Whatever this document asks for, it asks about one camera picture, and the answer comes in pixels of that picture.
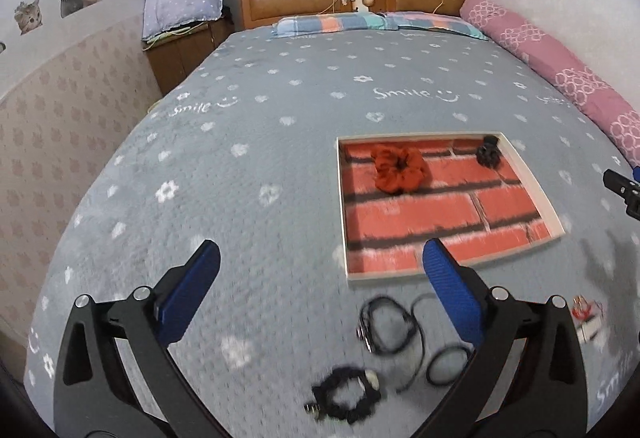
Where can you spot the orange scrunchie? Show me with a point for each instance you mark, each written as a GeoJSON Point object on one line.
{"type": "Point", "coordinates": [385, 178]}

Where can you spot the lilac dotted pillow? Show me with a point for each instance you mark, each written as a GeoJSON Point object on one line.
{"type": "Point", "coordinates": [180, 3]}

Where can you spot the grey printed blanket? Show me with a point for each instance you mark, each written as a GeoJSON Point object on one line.
{"type": "Point", "coordinates": [250, 143]}

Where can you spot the black hair claw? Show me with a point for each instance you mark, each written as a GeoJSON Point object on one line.
{"type": "Point", "coordinates": [487, 155]}

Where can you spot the wooden nightstand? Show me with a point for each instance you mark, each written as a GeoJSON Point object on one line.
{"type": "Point", "coordinates": [175, 58]}

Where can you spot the pink patterned bolster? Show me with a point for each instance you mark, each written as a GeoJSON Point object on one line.
{"type": "Point", "coordinates": [525, 38]}

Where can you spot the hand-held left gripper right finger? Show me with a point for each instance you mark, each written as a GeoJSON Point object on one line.
{"type": "Point", "coordinates": [450, 288]}

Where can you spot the tabby cat wall sticker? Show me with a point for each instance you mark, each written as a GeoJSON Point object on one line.
{"type": "Point", "coordinates": [27, 17]}

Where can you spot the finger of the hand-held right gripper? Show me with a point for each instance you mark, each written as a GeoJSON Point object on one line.
{"type": "Point", "coordinates": [621, 188]}

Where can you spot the black scrunchie with pearl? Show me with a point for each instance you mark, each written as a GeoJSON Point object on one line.
{"type": "Point", "coordinates": [325, 390]}

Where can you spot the brick print tray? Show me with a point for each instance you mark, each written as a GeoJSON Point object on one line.
{"type": "Point", "coordinates": [425, 213]}

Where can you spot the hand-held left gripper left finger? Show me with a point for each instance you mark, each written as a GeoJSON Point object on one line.
{"type": "Point", "coordinates": [190, 288]}

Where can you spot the plaid pillow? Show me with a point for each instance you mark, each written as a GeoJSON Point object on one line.
{"type": "Point", "coordinates": [325, 24]}
{"type": "Point", "coordinates": [435, 24]}

